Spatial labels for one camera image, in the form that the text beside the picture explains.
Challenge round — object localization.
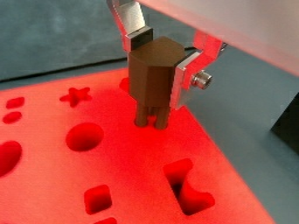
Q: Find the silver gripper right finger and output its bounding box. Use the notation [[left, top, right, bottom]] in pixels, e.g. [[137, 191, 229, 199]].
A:
[[169, 31, 224, 109]]

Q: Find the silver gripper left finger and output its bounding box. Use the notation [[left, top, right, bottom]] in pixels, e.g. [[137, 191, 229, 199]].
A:
[[106, 0, 153, 53]]

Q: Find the brown three prong peg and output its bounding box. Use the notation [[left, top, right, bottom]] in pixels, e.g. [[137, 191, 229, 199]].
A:
[[128, 37, 185, 130]]

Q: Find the red shape sorter block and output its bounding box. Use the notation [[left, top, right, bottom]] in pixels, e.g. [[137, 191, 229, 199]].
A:
[[0, 69, 275, 224]]

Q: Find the black curved holder bracket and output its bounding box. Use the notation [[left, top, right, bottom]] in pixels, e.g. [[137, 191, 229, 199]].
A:
[[271, 93, 299, 155]]

